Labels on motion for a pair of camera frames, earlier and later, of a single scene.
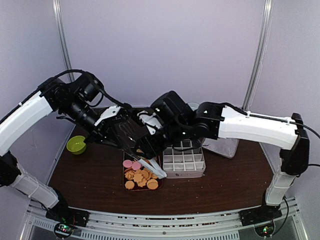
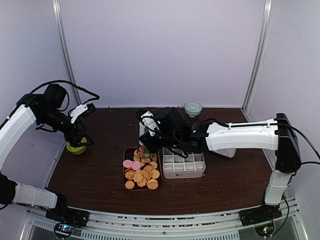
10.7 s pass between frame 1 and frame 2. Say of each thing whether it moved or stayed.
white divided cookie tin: stayed
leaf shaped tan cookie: stayed
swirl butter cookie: stayed
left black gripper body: moved
